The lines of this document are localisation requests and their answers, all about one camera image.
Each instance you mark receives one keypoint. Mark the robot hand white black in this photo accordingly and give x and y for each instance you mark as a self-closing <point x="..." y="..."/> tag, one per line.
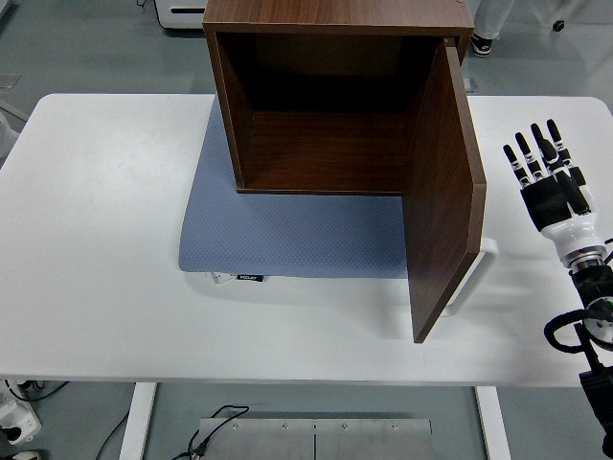
<point x="546" y="199"/>

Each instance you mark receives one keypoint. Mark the brown wooden cabinet door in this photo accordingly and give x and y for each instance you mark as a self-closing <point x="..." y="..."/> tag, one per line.
<point x="440" y="191"/>

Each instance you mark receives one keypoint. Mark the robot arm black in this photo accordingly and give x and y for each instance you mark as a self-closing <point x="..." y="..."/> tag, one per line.
<point x="594" y="287"/>

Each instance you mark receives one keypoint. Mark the brown wooden cabinet body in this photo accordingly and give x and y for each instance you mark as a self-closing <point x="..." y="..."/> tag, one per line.
<point x="325" y="144"/>

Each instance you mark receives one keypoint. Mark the grey floor socket plate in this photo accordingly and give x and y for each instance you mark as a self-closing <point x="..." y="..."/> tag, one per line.
<point x="471" y="85"/>
<point x="8" y="81"/>

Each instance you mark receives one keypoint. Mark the black caster wheel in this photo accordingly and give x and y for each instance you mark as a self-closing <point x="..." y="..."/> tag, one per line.
<point x="558" y="26"/>

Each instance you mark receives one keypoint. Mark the person's leg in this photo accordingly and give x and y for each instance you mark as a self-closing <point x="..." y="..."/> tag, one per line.
<point x="493" y="19"/>

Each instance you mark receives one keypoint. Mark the white table leg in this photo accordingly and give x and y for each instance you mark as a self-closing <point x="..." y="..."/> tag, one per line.
<point x="493" y="426"/>
<point x="136" y="421"/>

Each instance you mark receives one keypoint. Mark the blue-grey textured mat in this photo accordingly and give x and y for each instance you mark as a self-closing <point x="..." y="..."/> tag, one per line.
<point x="287" y="230"/>

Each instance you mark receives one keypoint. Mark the black mat label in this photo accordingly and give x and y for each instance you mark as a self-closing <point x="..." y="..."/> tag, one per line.
<point x="250" y="277"/>

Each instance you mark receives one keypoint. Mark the grey metal plate with screws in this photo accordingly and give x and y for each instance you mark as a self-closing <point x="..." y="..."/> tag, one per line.
<point x="311" y="438"/>

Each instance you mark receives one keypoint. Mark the white mat tag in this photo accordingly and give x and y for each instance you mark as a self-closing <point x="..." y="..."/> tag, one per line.
<point x="219" y="277"/>

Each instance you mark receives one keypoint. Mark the white appliance with slot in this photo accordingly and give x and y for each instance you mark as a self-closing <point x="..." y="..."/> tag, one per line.
<point x="182" y="19"/>

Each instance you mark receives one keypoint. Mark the white power strip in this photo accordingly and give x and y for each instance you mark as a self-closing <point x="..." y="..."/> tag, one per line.
<point x="19" y="421"/>

